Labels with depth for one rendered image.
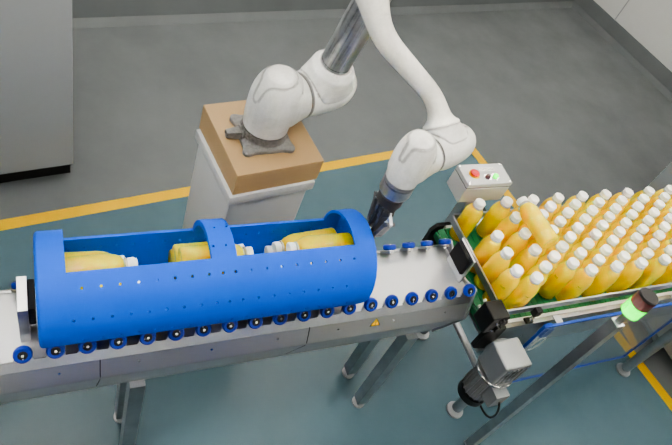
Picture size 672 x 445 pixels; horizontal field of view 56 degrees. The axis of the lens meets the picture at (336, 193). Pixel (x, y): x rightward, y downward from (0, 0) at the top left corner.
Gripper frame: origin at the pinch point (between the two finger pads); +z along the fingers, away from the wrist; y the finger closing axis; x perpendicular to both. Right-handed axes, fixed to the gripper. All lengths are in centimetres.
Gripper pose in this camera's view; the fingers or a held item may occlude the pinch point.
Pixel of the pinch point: (369, 235)
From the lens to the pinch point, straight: 189.5
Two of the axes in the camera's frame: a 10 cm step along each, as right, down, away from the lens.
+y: -2.5, -7.7, 5.9
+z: -2.9, 6.4, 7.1
